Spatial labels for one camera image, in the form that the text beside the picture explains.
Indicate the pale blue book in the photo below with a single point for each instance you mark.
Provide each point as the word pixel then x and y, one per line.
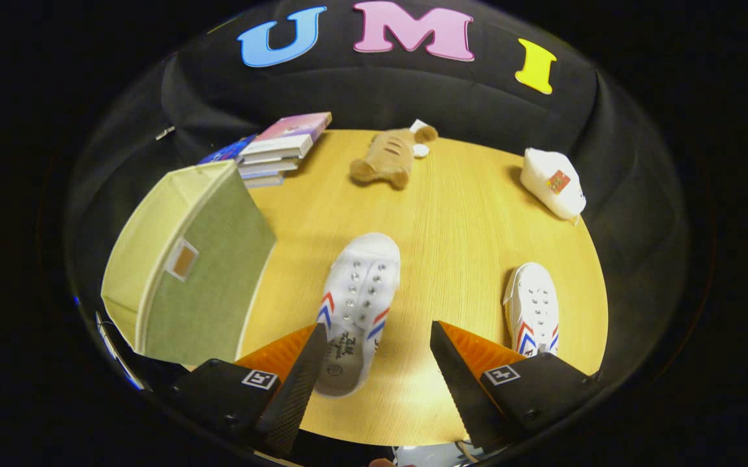
pixel 260 180

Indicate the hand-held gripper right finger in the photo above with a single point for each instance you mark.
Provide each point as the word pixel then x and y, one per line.
pixel 458 383

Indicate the green fabric storage box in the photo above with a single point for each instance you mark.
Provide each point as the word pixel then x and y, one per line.
pixel 212 285

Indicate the dark blue book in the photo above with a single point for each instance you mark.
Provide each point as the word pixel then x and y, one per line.
pixel 228 152

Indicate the black backdrop cloth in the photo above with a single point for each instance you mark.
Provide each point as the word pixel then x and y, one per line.
pixel 380 91

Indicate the white book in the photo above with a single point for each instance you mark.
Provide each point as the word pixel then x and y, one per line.
pixel 277 155

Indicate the white canvas shoe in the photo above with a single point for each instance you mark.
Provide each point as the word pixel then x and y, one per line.
pixel 361 292
pixel 533 305

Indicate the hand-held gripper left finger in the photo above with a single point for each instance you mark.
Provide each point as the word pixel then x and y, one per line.
pixel 299 383

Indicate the white plush toy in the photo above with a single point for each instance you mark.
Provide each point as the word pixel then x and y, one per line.
pixel 552 185

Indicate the brown plush toy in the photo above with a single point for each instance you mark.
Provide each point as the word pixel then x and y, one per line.
pixel 390 155

